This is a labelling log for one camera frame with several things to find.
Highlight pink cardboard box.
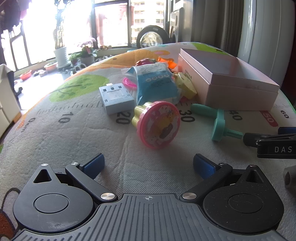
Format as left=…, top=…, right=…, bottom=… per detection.
left=178, top=48, right=281, bottom=112

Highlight white tall plant pot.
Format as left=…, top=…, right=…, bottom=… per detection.
left=53, top=46, right=70, bottom=68

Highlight teal plastic toy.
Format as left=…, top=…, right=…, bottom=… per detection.
left=191, top=103, right=244, bottom=142

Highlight red basin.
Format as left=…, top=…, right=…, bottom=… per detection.
left=19, top=70, right=32, bottom=81

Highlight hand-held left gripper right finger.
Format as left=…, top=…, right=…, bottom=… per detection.
left=179, top=153, right=267, bottom=202

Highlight blue plastic packet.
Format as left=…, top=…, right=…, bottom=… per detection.
left=122, top=62, right=182, bottom=105

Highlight printed play mat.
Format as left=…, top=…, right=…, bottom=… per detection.
left=0, top=41, right=296, bottom=241

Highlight pink plastic ring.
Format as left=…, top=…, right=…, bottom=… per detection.
left=123, top=77, right=137, bottom=90

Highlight grey adapter box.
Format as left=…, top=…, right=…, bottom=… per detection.
left=99, top=82, right=135, bottom=115

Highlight pink round toy stamp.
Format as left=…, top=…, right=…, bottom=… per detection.
left=131, top=101, right=181, bottom=149

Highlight round mirror black frame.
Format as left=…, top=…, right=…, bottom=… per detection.
left=136, top=25, right=170, bottom=49

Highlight yellow toy stamp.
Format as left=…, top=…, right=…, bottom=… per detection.
left=173, top=72, right=198, bottom=100

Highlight orange plastic toy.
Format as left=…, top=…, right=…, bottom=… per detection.
left=157, top=57, right=178, bottom=69

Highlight pink basin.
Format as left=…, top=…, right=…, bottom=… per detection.
left=44, top=61, right=58, bottom=72

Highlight white standing air conditioner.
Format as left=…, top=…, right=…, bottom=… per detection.
left=238, top=0, right=296, bottom=90

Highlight pink toy figure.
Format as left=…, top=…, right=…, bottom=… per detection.
left=135, top=58, right=158, bottom=67

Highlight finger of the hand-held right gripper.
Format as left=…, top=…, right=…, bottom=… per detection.
left=278, top=127, right=296, bottom=136
left=243, top=133, right=281, bottom=147

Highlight black window frame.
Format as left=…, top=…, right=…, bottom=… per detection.
left=0, top=0, right=168, bottom=73

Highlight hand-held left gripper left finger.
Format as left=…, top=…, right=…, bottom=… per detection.
left=33, top=153, right=119, bottom=204

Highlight potted pink flowers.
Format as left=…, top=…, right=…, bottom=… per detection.
left=78, top=38, right=98, bottom=66

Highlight grey washing machine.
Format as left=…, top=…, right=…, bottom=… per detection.
left=169, top=0, right=193, bottom=44

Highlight grey curtain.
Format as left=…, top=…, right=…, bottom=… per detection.
left=191, top=0, right=244, bottom=56

